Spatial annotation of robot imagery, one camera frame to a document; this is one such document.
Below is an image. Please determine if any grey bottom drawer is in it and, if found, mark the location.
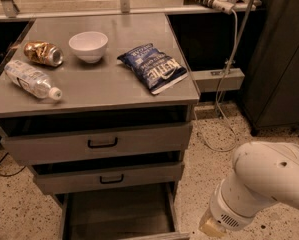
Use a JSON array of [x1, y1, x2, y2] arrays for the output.
[[59, 183, 190, 240]]

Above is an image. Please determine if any grey drawer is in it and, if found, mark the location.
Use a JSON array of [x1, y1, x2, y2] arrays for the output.
[[0, 105, 192, 165], [33, 151, 184, 194], [59, 183, 190, 240]]

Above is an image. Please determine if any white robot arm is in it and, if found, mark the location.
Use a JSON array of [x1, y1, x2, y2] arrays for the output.
[[199, 141, 299, 237]]

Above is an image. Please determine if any grey middle drawer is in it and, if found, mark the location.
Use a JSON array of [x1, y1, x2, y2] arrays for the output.
[[33, 151, 184, 194]]

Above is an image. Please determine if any grey top drawer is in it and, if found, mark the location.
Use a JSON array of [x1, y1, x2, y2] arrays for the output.
[[0, 105, 192, 165]]

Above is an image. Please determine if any grey drawer cabinet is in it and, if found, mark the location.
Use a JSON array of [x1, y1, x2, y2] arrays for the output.
[[0, 13, 199, 240]]

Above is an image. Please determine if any dark cabinet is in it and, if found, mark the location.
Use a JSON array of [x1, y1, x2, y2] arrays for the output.
[[238, 0, 299, 136]]

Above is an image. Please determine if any blue chip bag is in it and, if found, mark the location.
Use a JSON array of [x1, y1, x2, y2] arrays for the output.
[[117, 43, 188, 95]]

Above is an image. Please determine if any white bowl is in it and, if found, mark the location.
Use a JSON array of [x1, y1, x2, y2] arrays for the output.
[[69, 31, 109, 63]]

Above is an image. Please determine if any white round plug adapter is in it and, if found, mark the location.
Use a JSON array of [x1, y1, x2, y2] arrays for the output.
[[212, 0, 234, 15]]

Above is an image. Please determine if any clear plastic water bottle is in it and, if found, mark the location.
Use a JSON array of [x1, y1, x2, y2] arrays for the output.
[[4, 60, 62, 101]]

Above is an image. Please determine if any crushed gold can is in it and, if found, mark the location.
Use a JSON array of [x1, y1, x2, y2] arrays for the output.
[[23, 41, 64, 67]]

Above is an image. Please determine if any grey metal bracket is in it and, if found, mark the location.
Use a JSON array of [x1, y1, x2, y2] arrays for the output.
[[192, 68, 245, 93]]

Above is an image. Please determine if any white power cable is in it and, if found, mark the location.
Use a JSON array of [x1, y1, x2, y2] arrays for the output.
[[192, 8, 239, 153]]

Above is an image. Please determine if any black floor cable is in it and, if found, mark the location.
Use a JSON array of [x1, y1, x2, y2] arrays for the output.
[[0, 152, 27, 178]]

